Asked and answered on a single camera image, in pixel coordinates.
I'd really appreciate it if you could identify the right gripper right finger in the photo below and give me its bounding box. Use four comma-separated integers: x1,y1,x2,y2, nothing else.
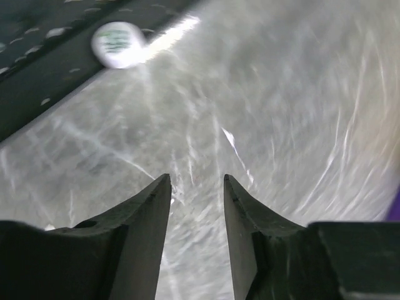
224,175,399,299

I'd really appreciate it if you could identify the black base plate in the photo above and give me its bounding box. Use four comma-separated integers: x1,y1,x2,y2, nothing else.
1,0,193,139

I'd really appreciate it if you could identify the white bottle cap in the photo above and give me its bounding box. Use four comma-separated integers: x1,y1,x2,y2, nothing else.
91,21,146,69

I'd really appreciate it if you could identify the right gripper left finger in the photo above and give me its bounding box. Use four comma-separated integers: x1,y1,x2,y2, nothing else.
1,174,171,299

